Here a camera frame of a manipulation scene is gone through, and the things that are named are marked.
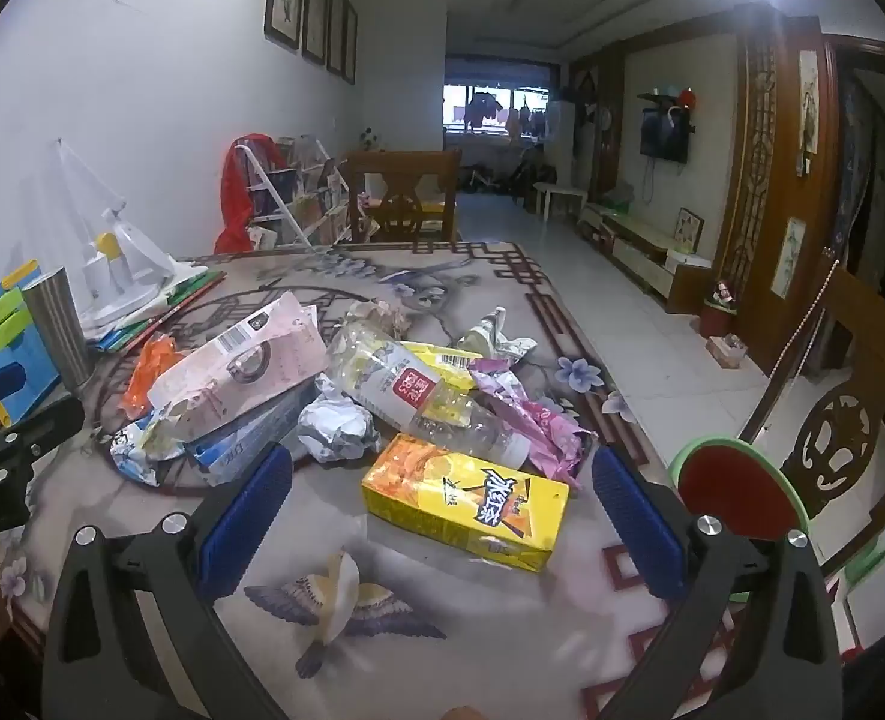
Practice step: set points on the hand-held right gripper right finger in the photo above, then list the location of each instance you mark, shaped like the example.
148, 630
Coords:
637, 525

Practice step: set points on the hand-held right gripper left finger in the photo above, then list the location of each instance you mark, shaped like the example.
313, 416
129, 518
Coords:
251, 510

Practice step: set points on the blue white milk carton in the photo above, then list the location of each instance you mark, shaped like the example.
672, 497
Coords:
247, 444

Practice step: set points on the red bin with green rim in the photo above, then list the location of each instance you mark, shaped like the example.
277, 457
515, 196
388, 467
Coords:
742, 495

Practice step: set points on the orange wrapper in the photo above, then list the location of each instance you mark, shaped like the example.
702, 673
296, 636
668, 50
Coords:
150, 371

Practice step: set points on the pink snack wrapper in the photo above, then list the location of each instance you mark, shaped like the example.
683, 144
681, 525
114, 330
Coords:
540, 427

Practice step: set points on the pink white paper bag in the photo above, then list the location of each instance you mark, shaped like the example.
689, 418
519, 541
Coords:
247, 367

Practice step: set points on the yellow drink carton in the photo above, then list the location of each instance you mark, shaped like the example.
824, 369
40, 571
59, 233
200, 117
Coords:
450, 495

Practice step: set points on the clear plastic bottle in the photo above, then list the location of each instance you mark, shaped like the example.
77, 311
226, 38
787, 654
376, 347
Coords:
412, 397

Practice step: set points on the steel cup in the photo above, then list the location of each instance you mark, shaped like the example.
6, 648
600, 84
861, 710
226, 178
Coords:
56, 330

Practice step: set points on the blue white snack wrapper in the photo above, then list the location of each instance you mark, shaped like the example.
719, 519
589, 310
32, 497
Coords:
138, 456

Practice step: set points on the crumpled silver foil wrapper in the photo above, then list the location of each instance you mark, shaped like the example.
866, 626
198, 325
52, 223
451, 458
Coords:
337, 427

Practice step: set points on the stack of books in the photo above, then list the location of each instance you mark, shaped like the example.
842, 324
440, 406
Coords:
157, 311

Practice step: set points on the white desk lamp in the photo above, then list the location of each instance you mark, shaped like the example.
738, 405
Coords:
131, 255

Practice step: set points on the tissue box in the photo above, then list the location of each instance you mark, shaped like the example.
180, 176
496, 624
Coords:
727, 351

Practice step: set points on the red pot with doll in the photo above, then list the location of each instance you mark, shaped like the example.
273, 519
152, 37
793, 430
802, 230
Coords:
718, 311

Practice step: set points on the crumpled white paper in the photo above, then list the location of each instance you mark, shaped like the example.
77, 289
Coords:
375, 315

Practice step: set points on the crumpled silver printed wrapper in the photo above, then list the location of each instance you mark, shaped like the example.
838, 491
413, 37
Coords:
498, 337

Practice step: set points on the carved wooden chair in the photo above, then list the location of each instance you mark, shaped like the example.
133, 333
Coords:
847, 420

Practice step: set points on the yellow wrapper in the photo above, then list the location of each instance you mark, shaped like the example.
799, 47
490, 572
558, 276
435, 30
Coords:
442, 358

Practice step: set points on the low television cabinet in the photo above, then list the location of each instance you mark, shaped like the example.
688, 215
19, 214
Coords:
637, 247

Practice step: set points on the red bag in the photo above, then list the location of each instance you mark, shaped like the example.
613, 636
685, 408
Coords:
234, 195

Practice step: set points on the small framed picture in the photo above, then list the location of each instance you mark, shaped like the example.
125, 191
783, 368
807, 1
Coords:
688, 229

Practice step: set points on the small flower picture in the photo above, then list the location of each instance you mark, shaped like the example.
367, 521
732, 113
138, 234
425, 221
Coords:
789, 255

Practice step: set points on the white book rack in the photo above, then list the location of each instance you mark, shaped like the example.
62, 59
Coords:
300, 195

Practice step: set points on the small white table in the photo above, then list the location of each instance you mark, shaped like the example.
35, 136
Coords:
561, 191

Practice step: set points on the wooden chair with cushion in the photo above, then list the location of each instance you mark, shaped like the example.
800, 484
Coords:
405, 195

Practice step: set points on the wooden partition screen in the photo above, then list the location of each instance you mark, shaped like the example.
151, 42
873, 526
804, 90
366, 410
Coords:
757, 180

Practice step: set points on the white refrigerator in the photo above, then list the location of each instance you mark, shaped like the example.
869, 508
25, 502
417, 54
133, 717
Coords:
561, 139

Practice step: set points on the tall scroll picture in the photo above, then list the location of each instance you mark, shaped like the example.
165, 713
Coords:
808, 101

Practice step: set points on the wall television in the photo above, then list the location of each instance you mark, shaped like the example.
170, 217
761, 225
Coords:
665, 136

